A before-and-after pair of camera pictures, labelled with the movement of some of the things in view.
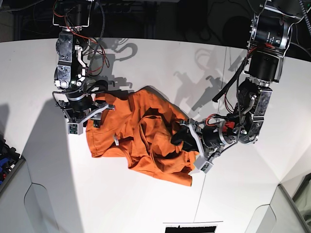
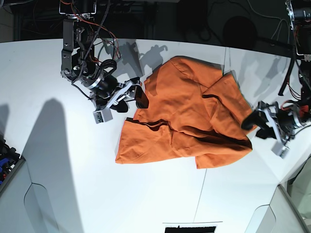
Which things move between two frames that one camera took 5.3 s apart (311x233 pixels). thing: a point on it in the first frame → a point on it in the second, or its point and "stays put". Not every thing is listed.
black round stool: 235,32 stays put
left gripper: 81,108 → 105,91
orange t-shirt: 140,128 → 195,111
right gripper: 211,136 → 285,121
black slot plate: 190,229 stays put
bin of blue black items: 10,163 stays put
